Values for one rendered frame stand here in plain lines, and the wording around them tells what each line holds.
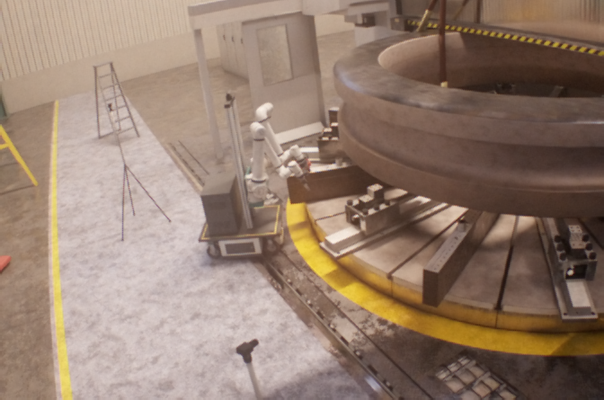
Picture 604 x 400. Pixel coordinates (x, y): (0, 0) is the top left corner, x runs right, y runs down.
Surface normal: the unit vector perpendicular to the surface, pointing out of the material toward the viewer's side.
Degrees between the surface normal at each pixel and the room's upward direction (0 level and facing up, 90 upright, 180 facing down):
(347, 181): 90
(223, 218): 90
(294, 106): 90
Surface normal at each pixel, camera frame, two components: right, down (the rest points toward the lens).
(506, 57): -0.19, 0.41
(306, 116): 0.48, 0.30
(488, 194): -0.52, 0.40
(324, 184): 0.15, 0.38
